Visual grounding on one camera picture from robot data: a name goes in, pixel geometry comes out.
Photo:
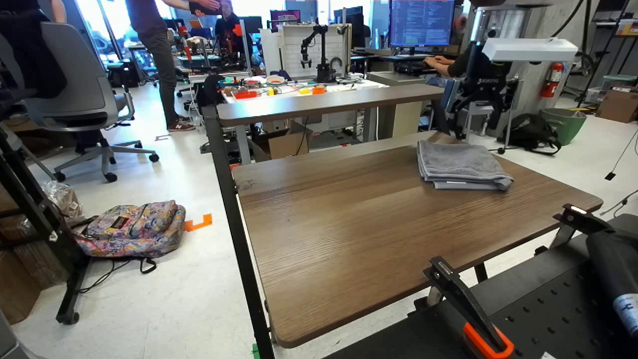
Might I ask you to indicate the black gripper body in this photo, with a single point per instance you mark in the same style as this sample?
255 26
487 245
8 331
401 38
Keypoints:
485 82

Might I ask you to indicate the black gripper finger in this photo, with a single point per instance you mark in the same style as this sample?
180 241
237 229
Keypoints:
475 120
453 120

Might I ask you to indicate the grey towel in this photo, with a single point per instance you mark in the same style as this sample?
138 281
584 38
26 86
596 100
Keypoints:
461 166

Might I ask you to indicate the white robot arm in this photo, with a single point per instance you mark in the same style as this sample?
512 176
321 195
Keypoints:
528 48

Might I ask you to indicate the small black robot arm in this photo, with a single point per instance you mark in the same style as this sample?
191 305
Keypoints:
319 52

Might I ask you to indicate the seated person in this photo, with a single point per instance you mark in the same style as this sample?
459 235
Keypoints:
451 62

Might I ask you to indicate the black bag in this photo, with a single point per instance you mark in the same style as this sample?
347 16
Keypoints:
530 130

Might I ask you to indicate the red fire extinguisher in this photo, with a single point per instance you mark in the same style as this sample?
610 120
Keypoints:
550 80

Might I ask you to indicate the computer monitor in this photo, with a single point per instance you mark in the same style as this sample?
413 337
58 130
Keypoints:
419 22

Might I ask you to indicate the green bin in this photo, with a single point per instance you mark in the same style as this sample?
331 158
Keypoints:
566 124

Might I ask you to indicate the large cardboard box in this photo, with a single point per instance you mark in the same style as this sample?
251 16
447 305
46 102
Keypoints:
618 104

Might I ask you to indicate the grey work table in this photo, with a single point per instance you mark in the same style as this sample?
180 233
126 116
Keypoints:
319 100

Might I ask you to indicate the black orange bar clamp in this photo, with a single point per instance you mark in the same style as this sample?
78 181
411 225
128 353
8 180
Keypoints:
576 219
469 305

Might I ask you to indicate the brown cardboard box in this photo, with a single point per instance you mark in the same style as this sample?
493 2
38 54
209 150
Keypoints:
281 142

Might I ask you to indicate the black cylinder with label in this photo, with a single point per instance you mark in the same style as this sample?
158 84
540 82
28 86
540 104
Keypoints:
614 265

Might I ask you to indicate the black perforated mounting board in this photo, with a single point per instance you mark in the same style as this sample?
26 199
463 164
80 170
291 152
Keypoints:
530 319

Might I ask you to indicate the standing person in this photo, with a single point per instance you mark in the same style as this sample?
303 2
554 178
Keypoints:
156 60

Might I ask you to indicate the colourful patterned backpack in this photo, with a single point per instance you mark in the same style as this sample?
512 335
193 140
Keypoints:
132 229

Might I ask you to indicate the grey office chair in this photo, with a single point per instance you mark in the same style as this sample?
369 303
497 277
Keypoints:
72 100

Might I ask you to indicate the clear plastic bag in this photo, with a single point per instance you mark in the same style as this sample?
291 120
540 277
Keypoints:
62 199

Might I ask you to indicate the black metal stand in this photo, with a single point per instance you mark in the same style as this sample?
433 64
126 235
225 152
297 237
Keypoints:
32 211

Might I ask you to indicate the black table frame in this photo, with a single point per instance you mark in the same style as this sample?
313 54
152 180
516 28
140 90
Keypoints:
231 219

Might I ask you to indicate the orange plastic bracket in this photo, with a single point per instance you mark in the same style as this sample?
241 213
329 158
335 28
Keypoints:
197 221

